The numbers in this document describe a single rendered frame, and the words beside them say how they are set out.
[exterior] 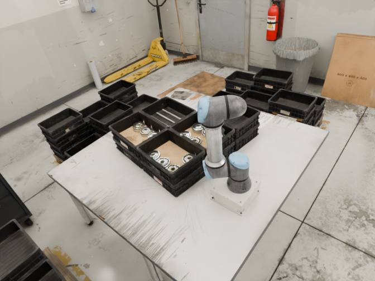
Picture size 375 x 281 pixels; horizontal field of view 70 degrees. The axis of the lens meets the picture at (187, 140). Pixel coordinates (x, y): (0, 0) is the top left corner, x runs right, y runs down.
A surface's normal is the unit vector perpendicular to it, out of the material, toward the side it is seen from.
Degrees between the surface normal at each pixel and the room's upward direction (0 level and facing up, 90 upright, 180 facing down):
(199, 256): 0
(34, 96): 90
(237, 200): 1
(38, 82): 90
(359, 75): 75
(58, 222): 0
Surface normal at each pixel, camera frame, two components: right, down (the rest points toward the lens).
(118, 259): -0.11, -0.78
